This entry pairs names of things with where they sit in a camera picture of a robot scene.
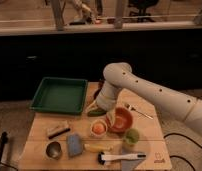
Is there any paper cup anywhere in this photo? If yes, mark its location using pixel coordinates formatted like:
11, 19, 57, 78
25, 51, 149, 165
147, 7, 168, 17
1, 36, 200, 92
90, 119, 107, 137

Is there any grey cloth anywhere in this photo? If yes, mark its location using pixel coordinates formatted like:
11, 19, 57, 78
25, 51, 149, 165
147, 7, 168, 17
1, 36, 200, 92
121, 148, 146, 171

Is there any wooden eraser block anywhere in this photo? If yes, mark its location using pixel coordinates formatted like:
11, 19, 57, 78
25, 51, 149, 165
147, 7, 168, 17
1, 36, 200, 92
46, 121, 70, 139

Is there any black cable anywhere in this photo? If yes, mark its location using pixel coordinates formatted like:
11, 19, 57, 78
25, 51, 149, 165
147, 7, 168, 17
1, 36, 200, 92
163, 132, 202, 171

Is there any green cup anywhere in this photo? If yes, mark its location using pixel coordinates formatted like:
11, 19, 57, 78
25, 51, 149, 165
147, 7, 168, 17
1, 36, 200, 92
123, 128, 139, 146

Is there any metal cup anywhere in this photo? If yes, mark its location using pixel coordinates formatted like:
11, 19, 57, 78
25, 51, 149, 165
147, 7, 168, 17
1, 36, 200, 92
46, 141, 62, 160

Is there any green vegetable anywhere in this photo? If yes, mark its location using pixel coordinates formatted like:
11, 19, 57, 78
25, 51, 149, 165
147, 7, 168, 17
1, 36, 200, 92
87, 108, 106, 117

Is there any metal fork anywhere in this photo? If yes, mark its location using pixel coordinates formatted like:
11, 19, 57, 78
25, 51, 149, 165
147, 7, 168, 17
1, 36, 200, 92
124, 103, 153, 119

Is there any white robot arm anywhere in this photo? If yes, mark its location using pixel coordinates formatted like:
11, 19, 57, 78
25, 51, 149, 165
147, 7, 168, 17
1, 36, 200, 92
86, 62, 202, 136

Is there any red bowl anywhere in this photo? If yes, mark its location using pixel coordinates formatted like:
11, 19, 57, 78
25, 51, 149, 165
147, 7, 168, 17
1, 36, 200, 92
106, 107, 133, 133

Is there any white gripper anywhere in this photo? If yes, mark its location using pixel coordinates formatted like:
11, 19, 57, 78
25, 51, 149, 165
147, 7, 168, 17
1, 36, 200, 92
85, 82, 121, 125

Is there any orange apple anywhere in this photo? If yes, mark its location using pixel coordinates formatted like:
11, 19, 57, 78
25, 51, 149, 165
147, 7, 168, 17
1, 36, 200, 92
92, 123, 105, 134

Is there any blue sponge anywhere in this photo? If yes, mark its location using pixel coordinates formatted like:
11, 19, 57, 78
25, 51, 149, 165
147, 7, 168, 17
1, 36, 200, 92
67, 134, 83, 157

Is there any green plastic tray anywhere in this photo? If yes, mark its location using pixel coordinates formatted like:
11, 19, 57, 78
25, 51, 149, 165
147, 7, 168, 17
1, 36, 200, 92
31, 77, 88, 115

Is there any yellow banana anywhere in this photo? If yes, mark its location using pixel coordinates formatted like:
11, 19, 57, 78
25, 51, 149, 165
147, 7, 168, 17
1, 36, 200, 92
84, 144, 112, 152

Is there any white black brush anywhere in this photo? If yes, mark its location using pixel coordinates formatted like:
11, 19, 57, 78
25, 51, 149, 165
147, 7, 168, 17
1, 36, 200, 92
98, 152, 146, 164

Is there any black pole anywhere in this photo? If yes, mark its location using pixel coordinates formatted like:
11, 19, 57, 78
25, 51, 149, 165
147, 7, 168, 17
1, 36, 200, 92
0, 132, 8, 164

